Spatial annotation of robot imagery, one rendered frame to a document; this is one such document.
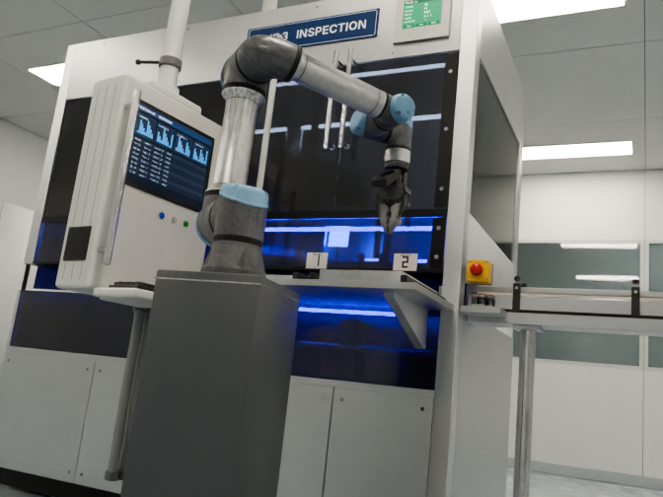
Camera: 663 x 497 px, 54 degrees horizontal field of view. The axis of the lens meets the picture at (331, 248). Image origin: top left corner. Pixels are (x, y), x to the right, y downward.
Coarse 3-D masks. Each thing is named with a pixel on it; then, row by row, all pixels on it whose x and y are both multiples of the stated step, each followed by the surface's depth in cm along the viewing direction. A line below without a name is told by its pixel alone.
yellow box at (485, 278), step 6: (468, 264) 214; (480, 264) 212; (486, 264) 211; (492, 264) 216; (468, 270) 213; (486, 270) 211; (492, 270) 216; (468, 276) 213; (474, 276) 212; (480, 276) 211; (486, 276) 210; (492, 276) 216; (474, 282) 214; (480, 282) 212; (486, 282) 211
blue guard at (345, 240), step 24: (48, 240) 301; (264, 240) 250; (288, 240) 246; (312, 240) 242; (336, 240) 237; (360, 240) 233; (384, 240) 229; (408, 240) 225; (264, 264) 248; (288, 264) 243; (336, 264) 235; (360, 264) 231; (384, 264) 227
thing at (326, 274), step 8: (320, 272) 195; (328, 272) 193; (336, 272) 192; (344, 272) 191; (352, 272) 190; (360, 272) 189; (368, 272) 188; (376, 272) 187; (384, 272) 186; (392, 272) 185; (400, 272) 183; (360, 280) 188; (368, 280) 187; (376, 280) 186; (384, 280) 185; (392, 280) 184; (400, 280) 183; (416, 280) 194
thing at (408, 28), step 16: (400, 0) 248; (416, 0) 245; (432, 0) 242; (448, 0) 239; (400, 16) 246; (416, 16) 243; (432, 16) 240; (448, 16) 238; (400, 32) 245; (416, 32) 242; (432, 32) 239; (448, 32) 236
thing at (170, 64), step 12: (180, 0) 253; (180, 12) 252; (168, 24) 253; (180, 24) 252; (168, 36) 250; (180, 36) 251; (168, 48) 249; (180, 48) 251; (144, 60) 249; (156, 60) 250; (168, 60) 247; (180, 60) 250; (168, 72) 247; (168, 84) 245
